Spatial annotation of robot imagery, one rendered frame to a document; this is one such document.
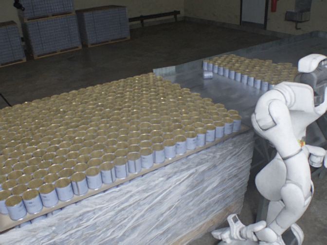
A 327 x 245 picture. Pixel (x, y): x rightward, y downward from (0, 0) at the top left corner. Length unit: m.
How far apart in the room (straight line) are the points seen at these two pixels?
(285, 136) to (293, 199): 0.23
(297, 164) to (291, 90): 0.27
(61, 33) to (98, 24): 1.14
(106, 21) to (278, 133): 8.45
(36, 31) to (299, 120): 7.98
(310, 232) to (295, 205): 1.66
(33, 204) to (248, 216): 1.96
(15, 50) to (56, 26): 1.31
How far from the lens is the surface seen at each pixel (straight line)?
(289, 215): 1.17
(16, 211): 1.28
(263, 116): 1.02
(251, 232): 1.37
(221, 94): 2.28
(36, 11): 8.61
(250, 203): 2.86
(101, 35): 9.20
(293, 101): 1.13
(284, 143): 1.02
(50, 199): 1.28
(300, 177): 1.06
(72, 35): 8.93
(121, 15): 9.40
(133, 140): 1.53
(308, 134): 1.86
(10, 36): 8.53
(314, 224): 2.84
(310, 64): 1.12
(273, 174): 1.33
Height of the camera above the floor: 1.98
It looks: 28 degrees down
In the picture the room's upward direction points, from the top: 4 degrees counter-clockwise
